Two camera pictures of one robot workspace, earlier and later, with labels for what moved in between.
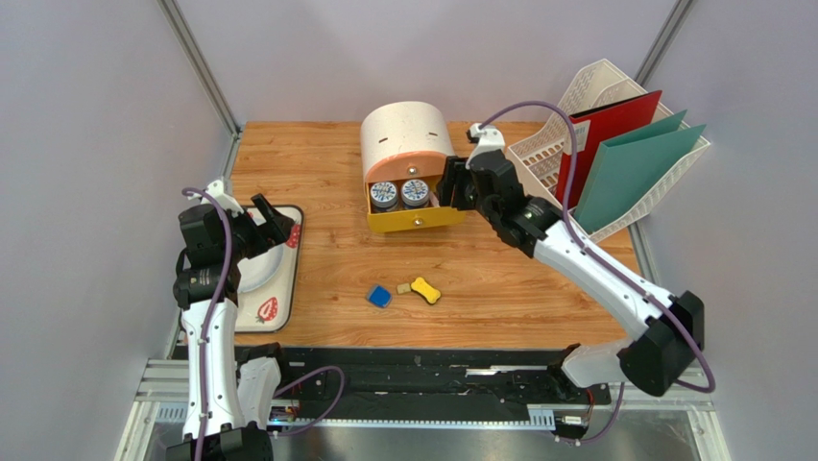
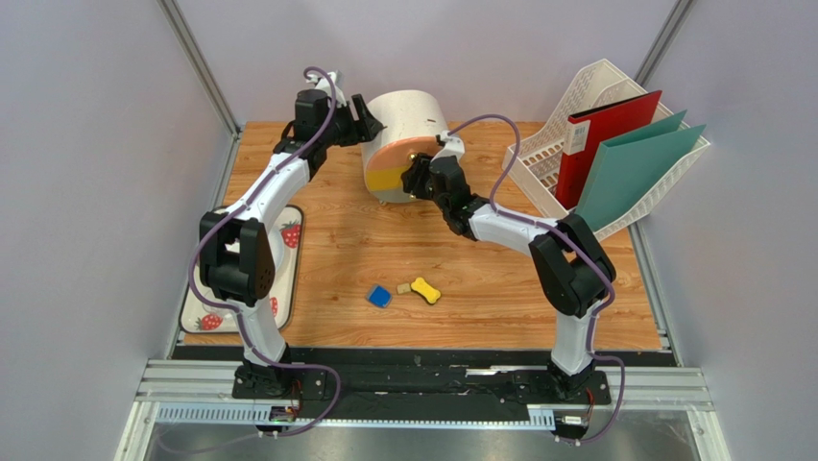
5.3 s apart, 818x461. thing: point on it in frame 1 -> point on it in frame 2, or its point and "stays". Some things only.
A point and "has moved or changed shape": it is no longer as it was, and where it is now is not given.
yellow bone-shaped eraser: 431,294 stays
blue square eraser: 379,296 stays
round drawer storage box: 403,146 has moved or changed shape
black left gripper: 276,225 -> 367,129
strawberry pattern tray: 269,280 stays
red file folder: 594,129 stays
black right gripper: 457,181 -> 421,176
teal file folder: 622,164 stays
